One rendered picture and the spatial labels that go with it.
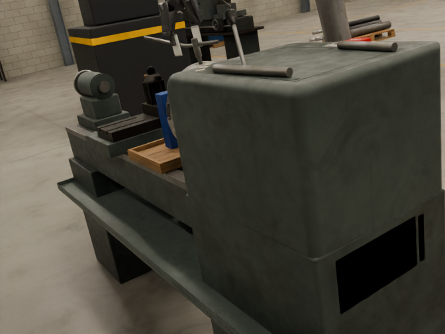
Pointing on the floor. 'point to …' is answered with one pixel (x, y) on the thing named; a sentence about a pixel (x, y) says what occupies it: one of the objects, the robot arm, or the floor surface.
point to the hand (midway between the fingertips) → (187, 44)
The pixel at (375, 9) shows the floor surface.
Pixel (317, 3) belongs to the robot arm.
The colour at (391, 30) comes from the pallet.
